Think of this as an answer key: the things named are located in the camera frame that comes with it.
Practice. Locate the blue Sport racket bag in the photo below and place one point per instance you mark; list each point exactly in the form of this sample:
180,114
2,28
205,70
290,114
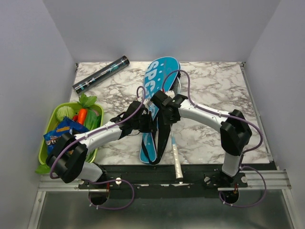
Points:
159,78

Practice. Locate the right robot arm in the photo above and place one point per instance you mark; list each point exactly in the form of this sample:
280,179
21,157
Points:
234,131

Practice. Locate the black Boka shuttlecock tube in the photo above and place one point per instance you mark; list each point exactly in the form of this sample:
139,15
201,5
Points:
101,75

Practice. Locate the toy green cabbage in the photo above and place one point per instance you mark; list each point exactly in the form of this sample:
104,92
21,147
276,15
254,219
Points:
64,111

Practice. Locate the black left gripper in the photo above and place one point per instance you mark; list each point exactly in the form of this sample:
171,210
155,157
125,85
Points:
150,127

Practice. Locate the toy orange carrot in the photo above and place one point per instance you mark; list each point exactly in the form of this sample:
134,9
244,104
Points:
82,116

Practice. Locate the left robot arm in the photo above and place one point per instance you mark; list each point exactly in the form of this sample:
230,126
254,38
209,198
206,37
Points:
67,159

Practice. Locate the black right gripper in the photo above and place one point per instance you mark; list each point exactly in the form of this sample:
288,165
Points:
167,120

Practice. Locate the green plastic tray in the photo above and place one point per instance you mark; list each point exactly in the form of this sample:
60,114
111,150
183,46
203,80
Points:
53,122

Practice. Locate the toy red chili pepper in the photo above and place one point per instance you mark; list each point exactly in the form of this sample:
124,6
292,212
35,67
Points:
75,118

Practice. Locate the blue Oreo snack bag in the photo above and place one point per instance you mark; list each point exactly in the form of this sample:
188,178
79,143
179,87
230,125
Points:
65,126

